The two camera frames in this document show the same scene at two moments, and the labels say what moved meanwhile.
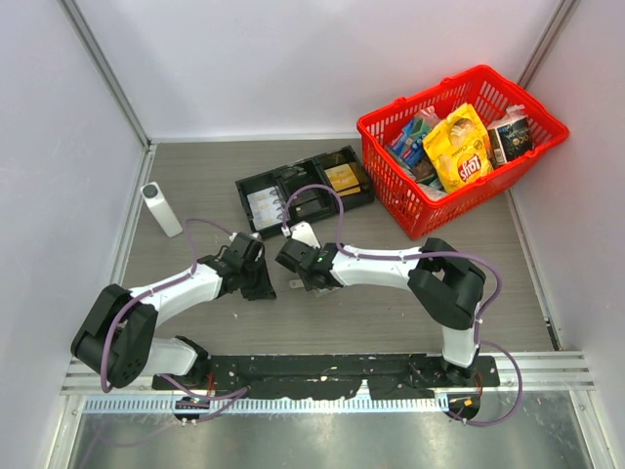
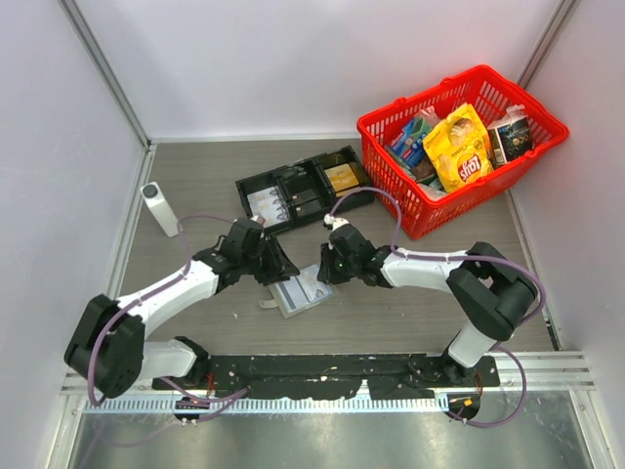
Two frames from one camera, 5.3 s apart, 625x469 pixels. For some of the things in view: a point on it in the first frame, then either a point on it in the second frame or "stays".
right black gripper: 305,281 to 327,273
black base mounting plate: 333,376 stays
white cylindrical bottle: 155,197 stays
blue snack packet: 406,146 stays
